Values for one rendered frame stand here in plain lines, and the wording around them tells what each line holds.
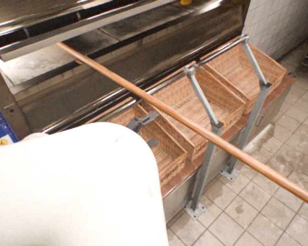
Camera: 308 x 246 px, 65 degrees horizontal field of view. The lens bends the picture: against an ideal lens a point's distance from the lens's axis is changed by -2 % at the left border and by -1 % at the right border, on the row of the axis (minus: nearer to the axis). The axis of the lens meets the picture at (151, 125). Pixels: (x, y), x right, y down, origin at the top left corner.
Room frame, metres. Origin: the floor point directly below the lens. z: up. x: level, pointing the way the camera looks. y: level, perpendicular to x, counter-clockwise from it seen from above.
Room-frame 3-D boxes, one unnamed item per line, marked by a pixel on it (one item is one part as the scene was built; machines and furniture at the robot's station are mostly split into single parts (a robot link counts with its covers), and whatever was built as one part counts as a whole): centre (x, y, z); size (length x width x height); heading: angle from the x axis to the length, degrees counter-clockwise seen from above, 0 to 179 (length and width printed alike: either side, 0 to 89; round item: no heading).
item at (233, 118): (1.22, -0.28, 0.72); 0.56 x 0.49 x 0.28; 134
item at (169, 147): (0.80, 0.16, 0.72); 0.56 x 0.49 x 0.28; 134
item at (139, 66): (1.40, -0.08, 1.02); 1.79 x 0.11 x 0.19; 133
